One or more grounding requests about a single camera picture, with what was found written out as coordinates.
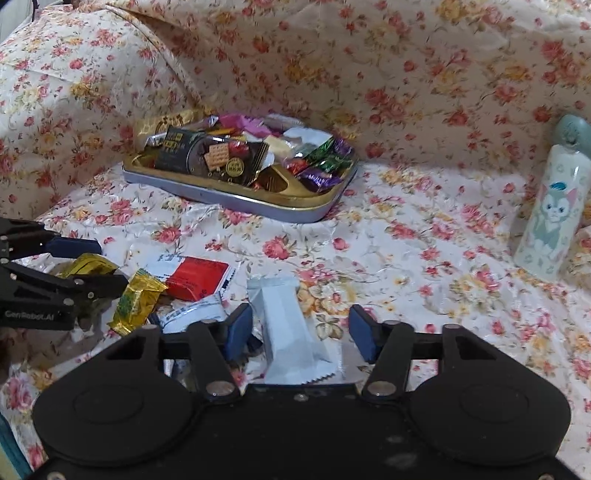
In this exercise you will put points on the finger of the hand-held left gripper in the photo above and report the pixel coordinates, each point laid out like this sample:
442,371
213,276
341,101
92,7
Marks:
92,284
76,248

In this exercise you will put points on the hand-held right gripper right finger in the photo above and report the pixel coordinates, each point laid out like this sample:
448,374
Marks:
362,334

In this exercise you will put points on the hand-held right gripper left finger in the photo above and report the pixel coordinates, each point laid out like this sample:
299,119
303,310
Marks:
238,332

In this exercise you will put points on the gold candy packet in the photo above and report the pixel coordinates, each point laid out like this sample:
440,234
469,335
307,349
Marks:
90,264

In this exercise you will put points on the white dark-print snack packet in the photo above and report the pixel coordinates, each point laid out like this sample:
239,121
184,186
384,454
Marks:
194,316

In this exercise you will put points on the yellow green snack packet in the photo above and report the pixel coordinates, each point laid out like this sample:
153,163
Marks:
136,302

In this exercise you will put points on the plain white long packet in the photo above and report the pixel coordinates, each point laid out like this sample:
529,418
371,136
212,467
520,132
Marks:
288,332

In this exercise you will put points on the red white snack packet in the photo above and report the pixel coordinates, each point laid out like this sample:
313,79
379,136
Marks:
198,277

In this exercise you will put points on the grey tin tray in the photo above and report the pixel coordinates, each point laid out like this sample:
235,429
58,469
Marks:
258,203

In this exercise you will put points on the black biscuit packet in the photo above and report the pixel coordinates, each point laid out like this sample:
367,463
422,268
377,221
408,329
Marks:
184,152

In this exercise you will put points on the pile of assorted candies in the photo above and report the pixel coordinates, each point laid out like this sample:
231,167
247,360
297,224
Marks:
323,161

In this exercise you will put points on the white cartoon cat bottle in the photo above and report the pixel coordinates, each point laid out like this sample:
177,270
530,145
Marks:
549,221

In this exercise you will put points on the floral sofa cover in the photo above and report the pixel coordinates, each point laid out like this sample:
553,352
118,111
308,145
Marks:
415,69

